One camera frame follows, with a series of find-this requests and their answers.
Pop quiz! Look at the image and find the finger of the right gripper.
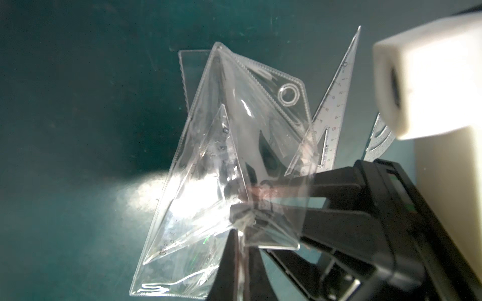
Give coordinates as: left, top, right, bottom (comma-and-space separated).
229, 203, 307, 241
248, 176, 328, 199

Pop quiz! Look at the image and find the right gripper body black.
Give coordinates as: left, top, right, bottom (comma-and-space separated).
267, 159, 481, 300

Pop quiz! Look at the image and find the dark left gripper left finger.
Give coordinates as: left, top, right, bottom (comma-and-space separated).
206, 229, 240, 301

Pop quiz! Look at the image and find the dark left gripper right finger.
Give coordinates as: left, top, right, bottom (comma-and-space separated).
246, 247, 278, 301

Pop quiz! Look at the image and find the clear triangle set square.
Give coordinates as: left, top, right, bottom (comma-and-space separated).
285, 26, 362, 176

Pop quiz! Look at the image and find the clear plastic ruler pouch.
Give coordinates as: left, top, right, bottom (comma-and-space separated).
129, 42, 318, 299

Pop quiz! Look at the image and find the clear plastic protractor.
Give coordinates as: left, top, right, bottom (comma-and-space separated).
362, 114, 395, 162

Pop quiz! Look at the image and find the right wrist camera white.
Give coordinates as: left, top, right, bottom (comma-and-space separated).
373, 11, 481, 277

